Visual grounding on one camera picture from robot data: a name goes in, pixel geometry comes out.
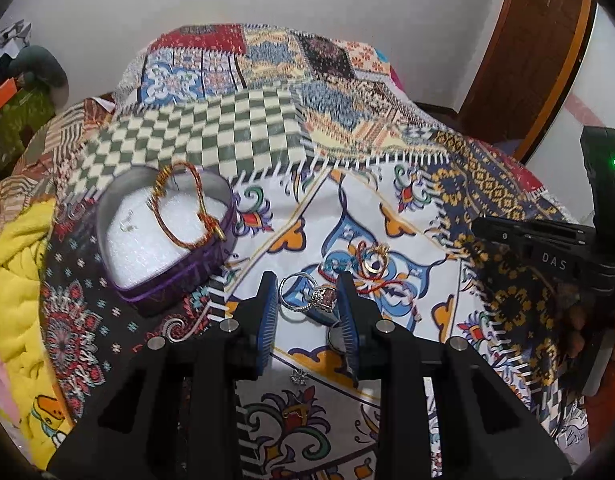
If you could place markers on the purple heart-shaped tin box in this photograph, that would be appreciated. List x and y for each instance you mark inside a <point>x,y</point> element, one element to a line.
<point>152,240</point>

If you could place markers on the small silver earring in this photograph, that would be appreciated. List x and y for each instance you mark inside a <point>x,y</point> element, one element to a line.
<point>125,221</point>

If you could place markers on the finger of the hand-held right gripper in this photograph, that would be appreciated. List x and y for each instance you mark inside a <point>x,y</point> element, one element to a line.
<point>532,247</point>

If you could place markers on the yellow knitted cloth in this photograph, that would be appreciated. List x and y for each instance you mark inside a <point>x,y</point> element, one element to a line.
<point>15,280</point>

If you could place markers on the green patterned bag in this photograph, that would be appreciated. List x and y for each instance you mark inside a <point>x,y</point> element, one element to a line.
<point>17,125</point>

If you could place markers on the brown wooden door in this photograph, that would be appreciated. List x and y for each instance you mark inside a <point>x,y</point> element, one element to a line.
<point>527,50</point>

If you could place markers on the person's right hand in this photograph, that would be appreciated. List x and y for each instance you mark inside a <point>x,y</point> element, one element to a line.
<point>576,317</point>

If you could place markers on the small silver flower stud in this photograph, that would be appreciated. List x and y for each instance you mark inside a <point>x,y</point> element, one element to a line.
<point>298,376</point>

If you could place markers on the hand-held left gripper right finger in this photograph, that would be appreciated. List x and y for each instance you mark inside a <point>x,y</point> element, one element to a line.
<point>348,331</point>

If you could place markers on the white crumpled cloth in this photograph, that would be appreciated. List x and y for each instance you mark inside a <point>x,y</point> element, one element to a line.
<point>10,35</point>

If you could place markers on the colourful patchwork blanket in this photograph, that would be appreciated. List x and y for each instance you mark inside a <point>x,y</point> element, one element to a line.
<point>367,125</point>

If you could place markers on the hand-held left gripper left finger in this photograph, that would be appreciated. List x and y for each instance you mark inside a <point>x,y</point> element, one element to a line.
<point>266,321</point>

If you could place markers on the grey-green round cushion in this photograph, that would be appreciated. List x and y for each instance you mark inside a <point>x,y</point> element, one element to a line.
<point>40,72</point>

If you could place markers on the orange box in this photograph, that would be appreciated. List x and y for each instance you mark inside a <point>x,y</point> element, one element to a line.
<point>0,97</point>

